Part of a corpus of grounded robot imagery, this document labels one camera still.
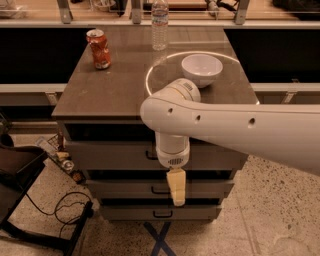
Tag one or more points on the white ceramic bowl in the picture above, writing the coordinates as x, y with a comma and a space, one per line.
201, 69

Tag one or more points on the grey drawer cabinet brown top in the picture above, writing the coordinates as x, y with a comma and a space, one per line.
104, 105

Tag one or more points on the clear plastic water bottle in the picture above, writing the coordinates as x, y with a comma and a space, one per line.
159, 23

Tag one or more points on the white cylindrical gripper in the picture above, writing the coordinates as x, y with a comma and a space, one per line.
173, 160

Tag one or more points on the dark chair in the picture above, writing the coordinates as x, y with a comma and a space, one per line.
19, 168

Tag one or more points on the orange crushed soda can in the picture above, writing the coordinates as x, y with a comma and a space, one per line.
99, 47

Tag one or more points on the blue tape cross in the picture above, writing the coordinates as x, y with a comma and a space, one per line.
159, 238

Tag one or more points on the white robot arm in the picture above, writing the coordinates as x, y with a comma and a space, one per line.
286, 134

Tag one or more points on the grey top drawer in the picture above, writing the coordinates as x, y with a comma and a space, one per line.
141, 155

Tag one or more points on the grey bottom drawer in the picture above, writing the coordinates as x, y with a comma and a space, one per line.
160, 212

